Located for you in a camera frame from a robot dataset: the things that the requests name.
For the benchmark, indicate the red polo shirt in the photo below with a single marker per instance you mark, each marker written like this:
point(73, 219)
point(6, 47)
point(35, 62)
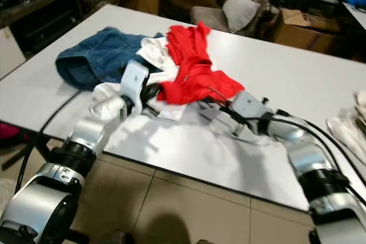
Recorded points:
point(191, 55)

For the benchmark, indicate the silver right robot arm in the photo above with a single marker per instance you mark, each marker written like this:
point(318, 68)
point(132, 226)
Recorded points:
point(309, 158)

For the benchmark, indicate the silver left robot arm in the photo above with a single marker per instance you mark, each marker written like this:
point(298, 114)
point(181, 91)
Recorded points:
point(34, 204)

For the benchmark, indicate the crumpled white shirt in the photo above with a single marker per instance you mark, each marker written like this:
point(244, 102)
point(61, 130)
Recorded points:
point(157, 52)

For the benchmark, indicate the white table black legs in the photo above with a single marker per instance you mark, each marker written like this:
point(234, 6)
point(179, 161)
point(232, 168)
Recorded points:
point(206, 152)

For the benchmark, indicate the blue denim shorts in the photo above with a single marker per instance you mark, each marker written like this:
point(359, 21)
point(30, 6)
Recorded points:
point(103, 55)

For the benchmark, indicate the grey armchair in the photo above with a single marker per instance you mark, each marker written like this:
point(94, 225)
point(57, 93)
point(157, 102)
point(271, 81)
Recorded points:
point(211, 18)

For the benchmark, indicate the magenta object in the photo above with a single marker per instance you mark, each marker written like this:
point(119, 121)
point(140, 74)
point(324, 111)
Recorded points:
point(6, 131)

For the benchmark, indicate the large grey white pillow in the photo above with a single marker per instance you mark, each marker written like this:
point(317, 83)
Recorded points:
point(241, 7)

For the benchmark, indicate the beige trousers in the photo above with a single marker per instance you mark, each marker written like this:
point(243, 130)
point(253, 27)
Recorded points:
point(349, 124)

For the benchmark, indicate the brown cardboard box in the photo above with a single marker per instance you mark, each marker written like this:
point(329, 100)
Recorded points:
point(303, 27)

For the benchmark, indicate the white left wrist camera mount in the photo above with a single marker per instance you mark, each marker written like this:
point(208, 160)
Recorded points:
point(133, 81)

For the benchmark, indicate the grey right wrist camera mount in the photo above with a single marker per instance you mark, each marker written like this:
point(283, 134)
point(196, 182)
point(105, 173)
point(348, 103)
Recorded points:
point(249, 104)

